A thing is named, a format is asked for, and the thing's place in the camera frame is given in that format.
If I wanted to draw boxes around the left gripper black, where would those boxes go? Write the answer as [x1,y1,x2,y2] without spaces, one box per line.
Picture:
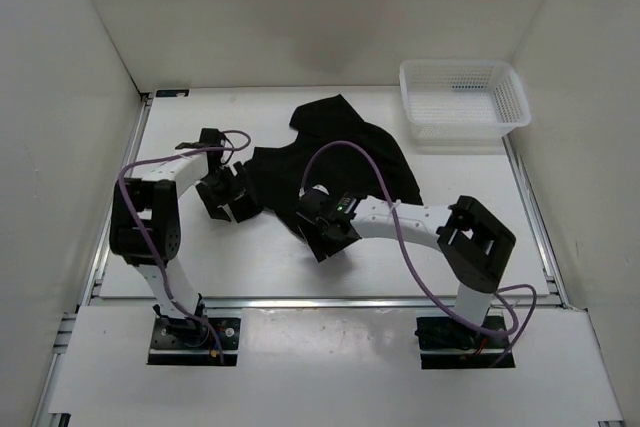
[195,161,257,222]

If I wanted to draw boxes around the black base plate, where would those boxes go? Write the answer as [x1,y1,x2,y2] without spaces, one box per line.
[147,316,241,367]
[414,316,516,370]

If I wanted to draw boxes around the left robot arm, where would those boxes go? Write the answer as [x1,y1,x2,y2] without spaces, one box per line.
[109,143,263,348]

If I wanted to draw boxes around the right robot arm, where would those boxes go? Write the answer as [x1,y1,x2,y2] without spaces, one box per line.
[296,186,520,347]

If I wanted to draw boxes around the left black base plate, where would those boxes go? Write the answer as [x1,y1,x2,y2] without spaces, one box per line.
[147,316,241,367]

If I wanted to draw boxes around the black shorts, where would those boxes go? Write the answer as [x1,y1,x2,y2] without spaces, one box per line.
[245,95,423,238]

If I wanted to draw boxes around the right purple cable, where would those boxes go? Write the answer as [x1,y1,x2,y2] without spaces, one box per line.
[298,140,539,367]

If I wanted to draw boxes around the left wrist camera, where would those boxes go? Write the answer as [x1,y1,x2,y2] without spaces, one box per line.
[175,128,227,150]

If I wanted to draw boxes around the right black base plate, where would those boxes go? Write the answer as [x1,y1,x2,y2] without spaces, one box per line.
[414,316,516,370]

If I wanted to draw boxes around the white plastic mesh basket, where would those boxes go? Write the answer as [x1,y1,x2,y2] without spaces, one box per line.
[399,59,531,143]

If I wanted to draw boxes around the small dark label sticker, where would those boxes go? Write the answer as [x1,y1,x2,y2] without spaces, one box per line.
[155,89,190,98]

